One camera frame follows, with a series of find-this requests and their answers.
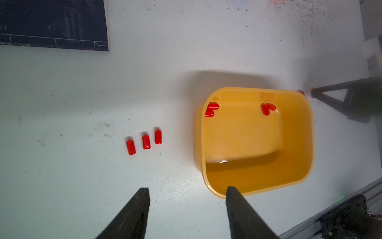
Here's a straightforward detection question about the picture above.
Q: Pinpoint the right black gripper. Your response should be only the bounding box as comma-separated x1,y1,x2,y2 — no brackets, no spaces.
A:
314,77,382,123

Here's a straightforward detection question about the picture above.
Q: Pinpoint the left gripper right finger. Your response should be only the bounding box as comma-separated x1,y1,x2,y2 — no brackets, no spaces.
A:
226,186,278,239

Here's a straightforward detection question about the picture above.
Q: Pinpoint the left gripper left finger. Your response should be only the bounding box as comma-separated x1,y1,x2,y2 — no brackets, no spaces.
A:
96,188,150,239

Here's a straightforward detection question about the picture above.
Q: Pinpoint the yellow plastic storage box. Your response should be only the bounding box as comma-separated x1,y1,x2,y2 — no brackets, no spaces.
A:
194,87,315,199

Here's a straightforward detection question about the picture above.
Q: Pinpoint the red sleeves cluster in box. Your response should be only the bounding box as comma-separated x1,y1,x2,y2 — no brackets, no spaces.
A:
205,102,219,118

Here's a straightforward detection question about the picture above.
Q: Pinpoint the dark blue notebook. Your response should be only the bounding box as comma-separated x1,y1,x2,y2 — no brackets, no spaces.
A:
1,0,110,51

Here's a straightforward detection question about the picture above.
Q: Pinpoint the aluminium front rail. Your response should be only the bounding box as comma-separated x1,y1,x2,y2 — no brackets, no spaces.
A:
280,179,382,239

